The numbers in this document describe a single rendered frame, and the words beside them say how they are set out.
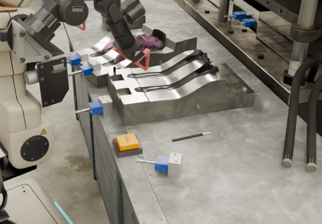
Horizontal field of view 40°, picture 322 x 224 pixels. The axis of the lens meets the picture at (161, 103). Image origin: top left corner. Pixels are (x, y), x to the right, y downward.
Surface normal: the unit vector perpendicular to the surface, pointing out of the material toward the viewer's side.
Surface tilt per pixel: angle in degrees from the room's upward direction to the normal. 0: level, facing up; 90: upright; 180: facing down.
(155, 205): 0
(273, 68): 0
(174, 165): 90
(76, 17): 90
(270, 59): 0
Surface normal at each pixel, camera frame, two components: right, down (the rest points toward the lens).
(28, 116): 0.61, 0.42
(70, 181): 0.02, -0.86
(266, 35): 0.31, 0.50
